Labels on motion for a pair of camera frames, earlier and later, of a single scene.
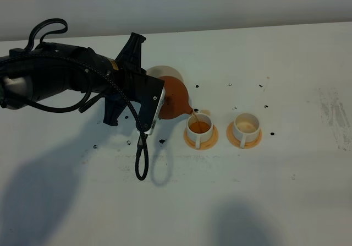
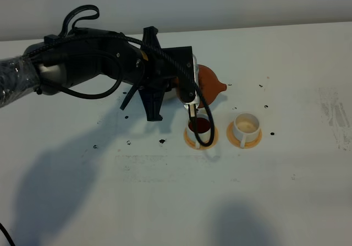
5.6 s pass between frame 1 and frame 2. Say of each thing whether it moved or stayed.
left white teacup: stayed
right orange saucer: stayed
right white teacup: stayed
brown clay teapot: moved
